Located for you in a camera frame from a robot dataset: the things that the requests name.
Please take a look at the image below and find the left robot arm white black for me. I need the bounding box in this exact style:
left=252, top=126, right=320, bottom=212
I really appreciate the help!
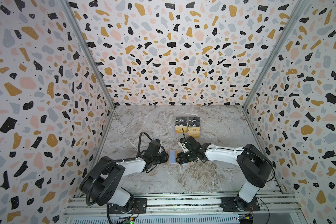
left=79, top=139, right=169, bottom=212

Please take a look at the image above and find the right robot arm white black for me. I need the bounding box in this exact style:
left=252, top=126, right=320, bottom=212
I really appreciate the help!
left=175, top=136, right=274, bottom=212

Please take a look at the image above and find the gold card front right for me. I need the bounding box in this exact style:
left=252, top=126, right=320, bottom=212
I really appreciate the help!
left=188, top=131, right=200, bottom=138

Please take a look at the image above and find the gold card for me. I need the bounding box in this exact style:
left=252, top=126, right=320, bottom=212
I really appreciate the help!
left=188, top=127, right=201, bottom=132
left=188, top=131, right=200, bottom=138
left=175, top=127, right=187, bottom=133

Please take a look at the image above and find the clear acrylic card stand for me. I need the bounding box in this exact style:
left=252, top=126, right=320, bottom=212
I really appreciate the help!
left=173, top=117, right=201, bottom=136

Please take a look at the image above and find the gold card front left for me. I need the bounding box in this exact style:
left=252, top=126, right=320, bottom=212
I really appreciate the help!
left=175, top=127, right=187, bottom=133

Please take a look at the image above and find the black VIP card rear left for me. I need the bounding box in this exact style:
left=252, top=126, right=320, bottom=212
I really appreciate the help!
left=175, top=117, right=188, bottom=122

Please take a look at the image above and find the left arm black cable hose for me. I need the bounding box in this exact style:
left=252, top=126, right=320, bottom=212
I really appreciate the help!
left=85, top=131, right=155, bottom=206

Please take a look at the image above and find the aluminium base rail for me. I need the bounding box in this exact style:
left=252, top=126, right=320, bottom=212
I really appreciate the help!
left=63, top=191, right=307, bottom=224

